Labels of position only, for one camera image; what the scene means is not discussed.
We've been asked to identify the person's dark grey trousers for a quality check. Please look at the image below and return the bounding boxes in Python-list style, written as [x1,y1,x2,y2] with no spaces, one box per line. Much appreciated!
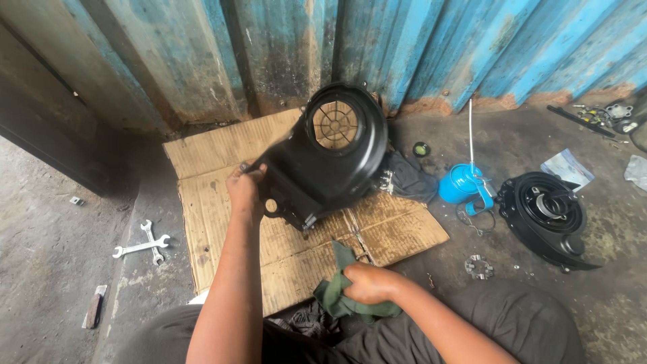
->
[112,277,586,364]

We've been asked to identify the black wire loop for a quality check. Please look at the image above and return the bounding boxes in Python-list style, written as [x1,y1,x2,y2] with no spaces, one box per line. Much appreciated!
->
[456,203,497,237]

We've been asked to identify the black cloth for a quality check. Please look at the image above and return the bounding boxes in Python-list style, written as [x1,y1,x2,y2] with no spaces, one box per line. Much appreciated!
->
[376,150,439,204]

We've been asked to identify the flattened brown cardboard sheet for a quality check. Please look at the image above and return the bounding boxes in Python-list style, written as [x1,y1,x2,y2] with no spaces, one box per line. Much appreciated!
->
[163,108,450,318]

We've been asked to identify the silver toothed metal ring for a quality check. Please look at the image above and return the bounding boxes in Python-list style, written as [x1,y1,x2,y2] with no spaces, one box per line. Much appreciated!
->
[464,255,495,281]

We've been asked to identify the long silver open-end wrench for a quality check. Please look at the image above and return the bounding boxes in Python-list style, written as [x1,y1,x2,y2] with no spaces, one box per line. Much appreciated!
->
[112,234,171,260]

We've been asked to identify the blue oil can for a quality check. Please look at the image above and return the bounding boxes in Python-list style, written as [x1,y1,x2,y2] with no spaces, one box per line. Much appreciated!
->
[438,99,497,216]

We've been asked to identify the person's right hand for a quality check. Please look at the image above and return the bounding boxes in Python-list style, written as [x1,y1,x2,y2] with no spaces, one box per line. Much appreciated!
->
[342,261,406,306]

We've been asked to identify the pile of metal engine parts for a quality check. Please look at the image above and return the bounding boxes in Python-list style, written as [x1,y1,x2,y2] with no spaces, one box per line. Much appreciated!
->
[574,99,642,136]

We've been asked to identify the long black metal bar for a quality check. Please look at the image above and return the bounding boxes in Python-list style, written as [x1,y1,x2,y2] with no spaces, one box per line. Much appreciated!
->
[546,104,617,139]

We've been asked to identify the black round engine housing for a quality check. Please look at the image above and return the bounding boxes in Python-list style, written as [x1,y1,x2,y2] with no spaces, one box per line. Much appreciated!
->
[495,171,602,274]

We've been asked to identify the green rag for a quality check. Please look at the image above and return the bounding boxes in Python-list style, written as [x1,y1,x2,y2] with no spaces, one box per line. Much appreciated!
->
[313,240,403,324]

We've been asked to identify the crumpled grey plastic wrapper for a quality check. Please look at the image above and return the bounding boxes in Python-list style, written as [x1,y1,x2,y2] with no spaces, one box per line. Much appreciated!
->
[624,155,647,192]

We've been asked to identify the short silver open-end wrench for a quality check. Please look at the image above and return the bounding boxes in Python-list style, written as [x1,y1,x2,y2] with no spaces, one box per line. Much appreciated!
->
[140,219,165,267]

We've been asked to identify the black plastic engine cover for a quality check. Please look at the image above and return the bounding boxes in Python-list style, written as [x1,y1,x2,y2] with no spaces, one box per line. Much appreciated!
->
[241,82,389,233]

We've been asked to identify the person's left hand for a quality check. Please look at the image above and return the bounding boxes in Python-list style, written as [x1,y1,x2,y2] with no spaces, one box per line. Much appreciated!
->
[225,161,268,219]

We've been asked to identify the clear plastic bag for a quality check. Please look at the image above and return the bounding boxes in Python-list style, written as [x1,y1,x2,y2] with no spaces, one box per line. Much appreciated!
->
[540,148,595,192]

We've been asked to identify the wooden handled flat tool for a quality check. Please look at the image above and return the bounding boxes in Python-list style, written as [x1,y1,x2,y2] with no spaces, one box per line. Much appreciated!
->
[81,284,108,330]

